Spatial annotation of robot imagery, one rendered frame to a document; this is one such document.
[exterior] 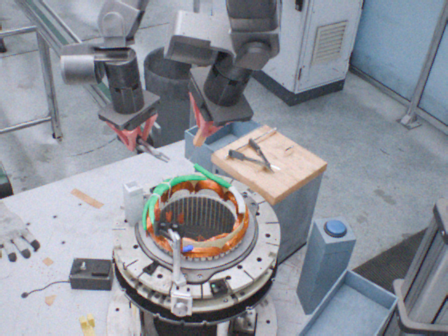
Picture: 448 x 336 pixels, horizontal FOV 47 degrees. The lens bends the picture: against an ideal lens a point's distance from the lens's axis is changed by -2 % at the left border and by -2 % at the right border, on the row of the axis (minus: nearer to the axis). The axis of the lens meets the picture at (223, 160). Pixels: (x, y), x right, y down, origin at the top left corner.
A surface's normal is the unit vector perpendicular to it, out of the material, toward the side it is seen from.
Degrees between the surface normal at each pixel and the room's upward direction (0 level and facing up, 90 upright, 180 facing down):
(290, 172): 0
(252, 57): 124
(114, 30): 68
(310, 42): 90
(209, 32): 35
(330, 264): 90
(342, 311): 0
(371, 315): 0
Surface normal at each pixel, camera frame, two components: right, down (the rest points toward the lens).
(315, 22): 0.54, 0.55
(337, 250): 0.23, 0.62
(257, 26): -0.04, 0.95
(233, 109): 0.29, -0.54
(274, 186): 0.07, -0.78
